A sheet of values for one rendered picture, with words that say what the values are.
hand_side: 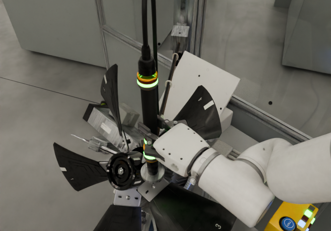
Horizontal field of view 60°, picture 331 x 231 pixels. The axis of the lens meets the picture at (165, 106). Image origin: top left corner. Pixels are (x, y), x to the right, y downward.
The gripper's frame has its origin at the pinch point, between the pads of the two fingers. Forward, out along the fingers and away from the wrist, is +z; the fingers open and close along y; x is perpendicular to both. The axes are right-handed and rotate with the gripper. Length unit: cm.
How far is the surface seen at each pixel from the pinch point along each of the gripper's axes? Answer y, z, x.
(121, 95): 71, 113, -107
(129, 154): -0.8, 9.7, -20.4
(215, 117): 16.9, -7.7, -4.1
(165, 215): -4.4, -9.7, -28.0
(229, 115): 62, 11, -50
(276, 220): 23, -33, -39
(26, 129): 6, 177, -149
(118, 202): -9.3, 7.1, -36.0
